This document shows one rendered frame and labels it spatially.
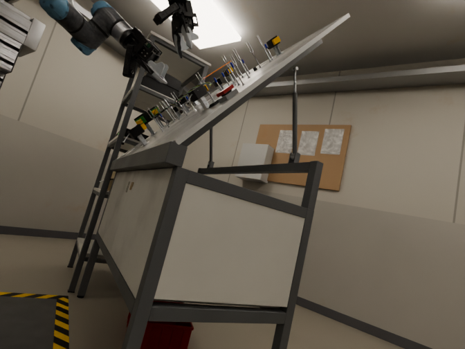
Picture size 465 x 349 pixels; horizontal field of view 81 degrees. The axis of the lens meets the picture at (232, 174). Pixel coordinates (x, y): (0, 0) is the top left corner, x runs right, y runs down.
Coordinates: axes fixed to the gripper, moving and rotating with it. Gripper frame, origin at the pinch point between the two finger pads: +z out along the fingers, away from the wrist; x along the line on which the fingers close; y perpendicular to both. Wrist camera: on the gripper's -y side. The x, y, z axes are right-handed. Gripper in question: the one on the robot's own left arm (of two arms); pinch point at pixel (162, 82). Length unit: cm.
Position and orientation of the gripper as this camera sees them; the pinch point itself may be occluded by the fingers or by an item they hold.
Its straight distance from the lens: 109.8
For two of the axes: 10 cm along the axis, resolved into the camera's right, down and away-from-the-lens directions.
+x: 1.7, -1.9, 9.7
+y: 7.0, -6.7, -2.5
